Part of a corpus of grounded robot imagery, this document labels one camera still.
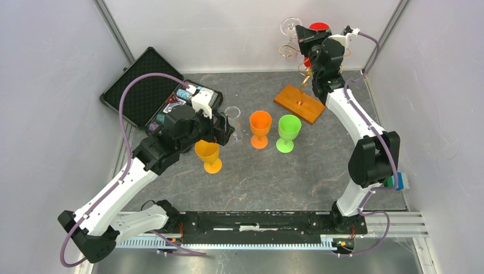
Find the clear wine glass front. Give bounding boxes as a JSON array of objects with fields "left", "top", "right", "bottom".
[{"left": 225, "top": 106, "right": 243, "bottom": 142}]

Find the orange wine glass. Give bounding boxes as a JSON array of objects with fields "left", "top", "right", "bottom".
[{"left": 249, "top": 110, "right": 272, "bottom": 149}]

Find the clear wine glass back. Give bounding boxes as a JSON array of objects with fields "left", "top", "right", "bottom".
[{"left": 280, "top": 17, "right": 302, "bottom": 41}]

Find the purple cable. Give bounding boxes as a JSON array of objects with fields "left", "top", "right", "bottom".
[
  {"left": 342, "top": 31, "right": 400, "bottom": 257},
  {"left": 59, "top": 72, "right": 188, "bottom": 268}
]

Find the red wine glass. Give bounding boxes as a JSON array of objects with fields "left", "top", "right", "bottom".
[{"left": 303, "top": 22, "right": 330, "bottom": 68}]

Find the yellow wine glass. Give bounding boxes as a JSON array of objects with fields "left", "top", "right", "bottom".
[{"left": 194, "top": 140, "right": 223, "bottom": 174}]

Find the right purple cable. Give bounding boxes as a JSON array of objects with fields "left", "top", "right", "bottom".
[{"left": 342, "top": 31, "right": 400, "bottom": 257}]

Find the clear wine glass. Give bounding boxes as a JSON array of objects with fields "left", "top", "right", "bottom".
[
  {"left": 280, "top": 17, "right": 302, "bottom": 41},
  {"left": 225, "top": 106, "right": 243, "bottom": 142}
]

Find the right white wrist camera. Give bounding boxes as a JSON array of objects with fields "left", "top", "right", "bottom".
[{"left": 329, "top": 25, "right": 360, "bottom": 49}]

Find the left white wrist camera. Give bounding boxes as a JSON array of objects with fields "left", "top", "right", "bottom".
[{"left": 187, "top": 84, "right": 217, "bottom": 118}]

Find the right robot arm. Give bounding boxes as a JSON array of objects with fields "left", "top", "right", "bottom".
[{"left": 295, "top": 25, "right": 401, "bottom": 233}]

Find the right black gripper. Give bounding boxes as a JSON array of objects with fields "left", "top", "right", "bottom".
[{"left": 296, "top": 26, "right": 333, "bottom": 79}]

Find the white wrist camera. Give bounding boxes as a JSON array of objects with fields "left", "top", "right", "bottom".
[
  {"left": 329, "top": 25, "right": 360, "bottom": 49},
  {"left": 187, "top": 84, "right": 217, "bottom": 118}
]

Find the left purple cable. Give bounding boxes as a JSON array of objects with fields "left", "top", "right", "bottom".
[{"left": 59, "top": 72, "right": 188, "bottom": 268}]

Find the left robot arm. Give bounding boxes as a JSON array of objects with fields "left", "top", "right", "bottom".
[{"left": 58, "top": 105, "right": 235, "bottom": 263}]

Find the black poker chip case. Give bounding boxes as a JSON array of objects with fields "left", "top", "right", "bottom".
[{"left": 100, "top": 47, "right": 223, "bottom": 135}]

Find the green wine glass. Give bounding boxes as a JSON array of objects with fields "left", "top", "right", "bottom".
[{"left": 276, "top": 114, "right": 302, "bottom": 153}]

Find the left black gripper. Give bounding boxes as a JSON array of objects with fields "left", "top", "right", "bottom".
[{"left": 178, "top": 106, "right": 235, "bottom": 153}]

